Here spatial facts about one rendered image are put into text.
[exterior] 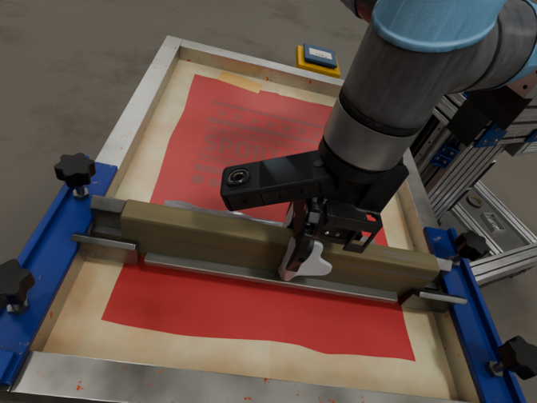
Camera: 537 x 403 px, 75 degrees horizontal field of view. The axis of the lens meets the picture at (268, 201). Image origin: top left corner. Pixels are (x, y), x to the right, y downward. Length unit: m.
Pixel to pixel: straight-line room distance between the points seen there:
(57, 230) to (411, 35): 0.43
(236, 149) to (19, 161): 1.56
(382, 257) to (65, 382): 0.37
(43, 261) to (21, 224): 1.37
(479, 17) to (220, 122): 0.56
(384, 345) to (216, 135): 0.47
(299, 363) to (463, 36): 0.38
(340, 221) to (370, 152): 0.09
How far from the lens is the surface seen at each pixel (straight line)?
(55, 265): 0.47
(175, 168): 0.64
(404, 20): 0.27
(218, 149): 0.69
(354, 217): 0.37
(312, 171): 0.34
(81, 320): 0.49
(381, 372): 0.53
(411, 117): 0.29
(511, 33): 0.35
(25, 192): 1.97
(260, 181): 0.35
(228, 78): 0.91
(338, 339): 0.52
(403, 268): 0.49
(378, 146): 0.30
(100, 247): 0.47
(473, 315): 0.59
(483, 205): 2.40
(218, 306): 0.49
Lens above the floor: 1.39
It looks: 46 degrees down
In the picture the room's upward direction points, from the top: 20 degrees clockwise
